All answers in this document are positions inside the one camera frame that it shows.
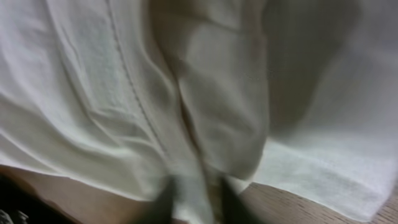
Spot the white t-shirt with green print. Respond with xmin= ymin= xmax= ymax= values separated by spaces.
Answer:
xmin=1 ymin=0 xmax=397 ymax=223

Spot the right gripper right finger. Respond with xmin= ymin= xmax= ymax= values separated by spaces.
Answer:
xmin=220 ymin=176 xmax=264 ymax=224

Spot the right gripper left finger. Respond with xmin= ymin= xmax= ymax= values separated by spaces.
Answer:
xmin=133 ymin=177 xmax=176 ymax=224

